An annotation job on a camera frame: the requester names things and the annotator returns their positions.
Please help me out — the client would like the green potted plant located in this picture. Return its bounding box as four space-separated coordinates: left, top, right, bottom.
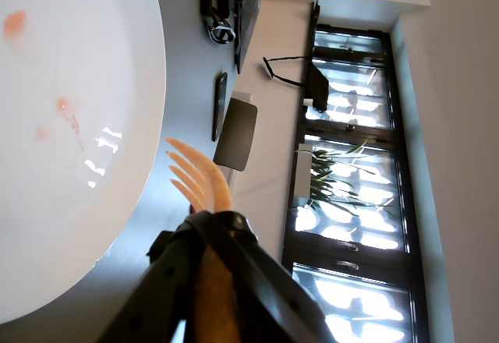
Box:
305 138 395 218

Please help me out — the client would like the white round plate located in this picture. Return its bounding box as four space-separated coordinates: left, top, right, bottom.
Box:
0 0 168 327

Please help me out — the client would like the black window frame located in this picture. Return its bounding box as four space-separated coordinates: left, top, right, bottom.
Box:
281 0 430 343

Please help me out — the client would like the black smartphone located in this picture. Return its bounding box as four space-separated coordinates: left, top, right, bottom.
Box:
211 71 228 143

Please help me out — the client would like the white planter box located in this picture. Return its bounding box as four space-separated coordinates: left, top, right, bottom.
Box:
293 143 313 200

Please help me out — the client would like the beige fork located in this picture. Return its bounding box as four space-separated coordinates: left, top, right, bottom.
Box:
165 136 250 343

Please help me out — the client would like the grey chair with white frame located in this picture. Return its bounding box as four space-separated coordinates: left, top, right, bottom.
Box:
212 90 259 196

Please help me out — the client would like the black clamp with metal clip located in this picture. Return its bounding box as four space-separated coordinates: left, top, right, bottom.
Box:
200 0 237 45

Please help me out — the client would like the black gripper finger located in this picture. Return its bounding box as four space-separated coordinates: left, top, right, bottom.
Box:
205 210 341 343
95 210 214 343

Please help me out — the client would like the black laptop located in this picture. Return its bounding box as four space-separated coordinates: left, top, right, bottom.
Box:
232 0 264 76

